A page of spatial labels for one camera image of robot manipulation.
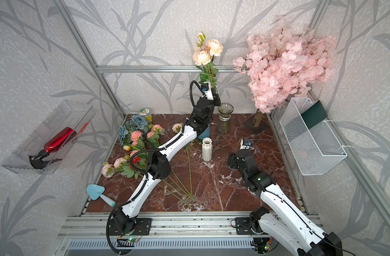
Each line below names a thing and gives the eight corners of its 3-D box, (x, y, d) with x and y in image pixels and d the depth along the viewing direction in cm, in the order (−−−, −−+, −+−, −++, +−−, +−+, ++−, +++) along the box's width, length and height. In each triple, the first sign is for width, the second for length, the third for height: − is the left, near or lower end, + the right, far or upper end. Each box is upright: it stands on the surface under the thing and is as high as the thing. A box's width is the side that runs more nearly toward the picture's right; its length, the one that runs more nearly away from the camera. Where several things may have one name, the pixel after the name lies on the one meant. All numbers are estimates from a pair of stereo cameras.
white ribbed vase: (202, 161, 98) (201, 145, 85) (202, 153, 102) (201, 137, 88) (211, 161, 98) (212, 145, 85) (211, 153, 102) (212, 137, 88)
